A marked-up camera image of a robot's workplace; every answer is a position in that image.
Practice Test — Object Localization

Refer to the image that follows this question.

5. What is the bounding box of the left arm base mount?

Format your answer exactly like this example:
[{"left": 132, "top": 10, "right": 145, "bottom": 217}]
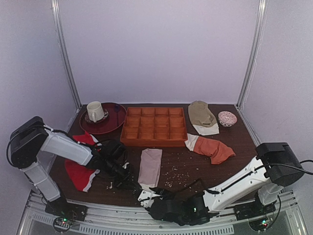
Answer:
[{"left": 45, "top": 200, "right": 88, "bottom": 234}]

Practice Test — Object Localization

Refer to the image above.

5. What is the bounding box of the dark saucer plate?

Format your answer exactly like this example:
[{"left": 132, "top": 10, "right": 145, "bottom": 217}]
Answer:
[{"left": 83, "top": 109, "right": 109, "bottom": 124}]

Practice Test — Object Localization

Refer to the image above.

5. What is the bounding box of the pink patterned small bowl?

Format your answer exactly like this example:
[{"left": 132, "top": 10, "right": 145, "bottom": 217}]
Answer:
[{"left": 218, "top": 111, "right": 238, "bottom": 127}]

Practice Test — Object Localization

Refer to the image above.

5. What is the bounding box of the red underwear white trim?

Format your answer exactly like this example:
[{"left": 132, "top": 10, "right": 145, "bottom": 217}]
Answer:
[{"left": 65, "top": 131, "right": 100, "bottom": 192}]

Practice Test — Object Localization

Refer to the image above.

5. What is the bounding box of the khaki underwear cream waistband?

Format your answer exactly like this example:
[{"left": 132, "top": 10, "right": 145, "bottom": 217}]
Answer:
[{"left": 188, "top": 101, "right": 219, "bottom": 136}]

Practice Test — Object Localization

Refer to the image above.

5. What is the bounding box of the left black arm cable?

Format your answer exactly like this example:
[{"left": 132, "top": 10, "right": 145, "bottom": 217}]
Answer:
[{"left": 6, "top": 124, "right": 118, "bottom": 169}]

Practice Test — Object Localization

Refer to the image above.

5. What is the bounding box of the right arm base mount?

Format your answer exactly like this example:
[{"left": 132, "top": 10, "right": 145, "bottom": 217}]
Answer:
[{"left": 234, "top": 200, "right": 281, "bottom": 232}]

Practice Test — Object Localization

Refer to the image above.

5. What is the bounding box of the aluminium frame post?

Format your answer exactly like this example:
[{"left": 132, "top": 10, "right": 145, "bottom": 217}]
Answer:
[
  {"left": 237, "top": 0, "right": 267, "bottom": 110},
  {"left": 50, "top": 0, "right": 82, "bottom": 110}
]

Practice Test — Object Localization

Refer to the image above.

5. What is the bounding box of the cream ceramic mug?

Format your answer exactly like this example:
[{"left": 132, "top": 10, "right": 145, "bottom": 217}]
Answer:
[{"left": 87, "top": 101, "right": 105, "bottom": 123}]

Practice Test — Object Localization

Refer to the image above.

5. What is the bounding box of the orange underwear white waistband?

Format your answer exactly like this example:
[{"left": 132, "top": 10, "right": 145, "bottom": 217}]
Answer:
[{"left": 185, "top": 134, "right": 236, "bottom": 165}]

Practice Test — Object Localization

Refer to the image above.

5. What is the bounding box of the mauve underwear white waistband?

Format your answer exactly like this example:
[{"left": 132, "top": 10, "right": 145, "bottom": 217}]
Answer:
[{"left": 138, "top": 148, "right": 162, "bottom": 191}]

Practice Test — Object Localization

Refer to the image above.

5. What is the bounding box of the dark red bowl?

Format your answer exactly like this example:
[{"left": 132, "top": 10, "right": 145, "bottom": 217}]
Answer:
[{"left": 79, "top": 102, "right": 127, "bottom": 135}]

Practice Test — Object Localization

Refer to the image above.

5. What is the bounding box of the left aluminium frame post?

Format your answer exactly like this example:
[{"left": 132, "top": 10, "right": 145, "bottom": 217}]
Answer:
[{"left": 50, "top": 0, "right": 82, "bottom": 110}]

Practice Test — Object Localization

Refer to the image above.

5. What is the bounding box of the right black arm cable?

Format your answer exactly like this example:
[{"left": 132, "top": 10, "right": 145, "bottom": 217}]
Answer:
[{"left": 254, "top": 159, "right": 313, "bottom": 176}]

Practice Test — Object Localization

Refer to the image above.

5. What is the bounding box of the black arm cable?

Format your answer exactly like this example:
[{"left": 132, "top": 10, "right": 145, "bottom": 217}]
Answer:
[
  {"left": 6, "top": 124, "right": 118, "bottom": 169},
  {"left": 254, "top": 159, "right": 313, "bottom": 176}
]

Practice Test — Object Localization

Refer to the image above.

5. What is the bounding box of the right aluminium frame post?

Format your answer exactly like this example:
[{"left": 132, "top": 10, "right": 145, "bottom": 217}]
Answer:
[{"left": 237, "top": 0, "right": 267, "bottom": 110}]

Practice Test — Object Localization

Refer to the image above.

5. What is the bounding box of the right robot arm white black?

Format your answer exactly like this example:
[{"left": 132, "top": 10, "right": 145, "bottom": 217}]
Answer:
[{"left": 135, "top": 142, "right": 305, "bottom": 226}]

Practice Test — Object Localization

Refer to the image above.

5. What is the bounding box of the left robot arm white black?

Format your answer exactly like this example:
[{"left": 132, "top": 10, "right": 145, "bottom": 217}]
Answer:
[{"left": 6, "top": 116, "right": 130, "bottom": 202}]

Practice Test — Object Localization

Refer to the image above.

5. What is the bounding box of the orange wooden compartment tray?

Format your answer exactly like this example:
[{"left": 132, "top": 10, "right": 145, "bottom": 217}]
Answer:
[{"left": 120, "top": 107, "right": 187, "bottom": 147}]

